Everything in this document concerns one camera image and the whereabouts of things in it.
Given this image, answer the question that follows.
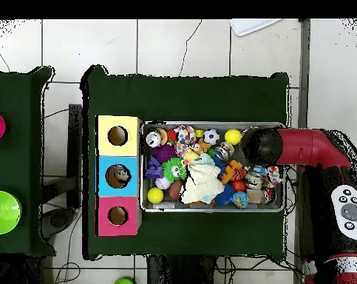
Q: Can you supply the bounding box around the mint waffle cloth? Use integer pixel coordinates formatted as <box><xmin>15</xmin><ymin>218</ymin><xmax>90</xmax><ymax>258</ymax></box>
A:
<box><xmin>192</xmin><ymin>152</ymin><xmax>217</xmax><ymax>166</ymax></box>

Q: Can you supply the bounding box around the small soccer ball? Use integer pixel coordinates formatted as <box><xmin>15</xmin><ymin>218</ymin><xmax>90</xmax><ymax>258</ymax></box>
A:
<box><xmin>203</xmin><ymin>128</ymin><xmax>220</xmax><ymax>145</ymax></box>

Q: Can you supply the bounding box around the white tray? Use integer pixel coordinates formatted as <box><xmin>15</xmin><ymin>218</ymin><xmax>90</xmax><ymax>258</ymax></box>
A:
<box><xmin>229</xmin><ymin>18</ymin><xmax>282</xmax><ymax>37</ymax></box>

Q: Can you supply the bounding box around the smooth yellow ball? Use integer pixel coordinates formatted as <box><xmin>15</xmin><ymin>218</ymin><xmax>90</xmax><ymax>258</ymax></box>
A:
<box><xmin>146</xmin><ymin>187</ymin><xmax>165</xmax><ymax>205</ymax></box>

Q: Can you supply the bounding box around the yellow tennis-style ball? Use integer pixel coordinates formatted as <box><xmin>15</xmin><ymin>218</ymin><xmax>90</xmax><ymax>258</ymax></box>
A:
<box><xmin>224</xmin><ymin>128</ymin><xmax>242</xmax><ymax>146</ymax></box>

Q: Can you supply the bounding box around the green spiky toy with eyes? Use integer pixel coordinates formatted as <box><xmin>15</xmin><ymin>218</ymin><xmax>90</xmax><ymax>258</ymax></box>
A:
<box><xmin>161</xmin><ymin>157</ymin><xmax>187</xmax><ymax>183</ymax></box>

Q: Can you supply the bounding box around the shallow wire mesh bin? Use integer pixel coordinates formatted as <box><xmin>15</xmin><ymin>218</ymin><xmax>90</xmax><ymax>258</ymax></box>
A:
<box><xmin>139</xmin><ymin>120</ymin><xmax>286</xmax><ymax>213</ymax></box>

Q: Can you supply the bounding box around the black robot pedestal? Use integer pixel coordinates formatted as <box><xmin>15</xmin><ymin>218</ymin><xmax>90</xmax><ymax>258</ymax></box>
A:
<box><xmin>146</xmin><ymin>255</ymin><xmax>217</xmax><ymax>284</ymax></box>

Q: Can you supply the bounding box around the dark green side table cloth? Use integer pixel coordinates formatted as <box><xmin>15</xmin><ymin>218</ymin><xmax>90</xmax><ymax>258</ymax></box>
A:
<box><xmin>0</xmin><ymin>66</ymin><xmax>56</xmax><ymax>257</ymax></box>

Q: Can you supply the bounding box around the cream waffle cloth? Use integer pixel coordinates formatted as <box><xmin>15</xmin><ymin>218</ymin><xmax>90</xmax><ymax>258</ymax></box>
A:
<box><xmin>180</xmin><ymin>163</ymin><xmax>225</xmax><ymax>205</ymax></box>

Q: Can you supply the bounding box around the black and white can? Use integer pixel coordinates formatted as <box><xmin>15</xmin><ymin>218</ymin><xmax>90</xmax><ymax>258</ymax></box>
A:
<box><xmin>144</xmin><ymin>129</ymin><xmax>163</xmax><ymax>148</ymax></box>

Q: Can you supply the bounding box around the purple spiky ball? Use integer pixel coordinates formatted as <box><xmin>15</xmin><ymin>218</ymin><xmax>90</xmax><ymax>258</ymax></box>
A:
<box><xmin>150</xmin><ymin>143</ymin><xmax>177</xmax><ymax>163</ymax></box>

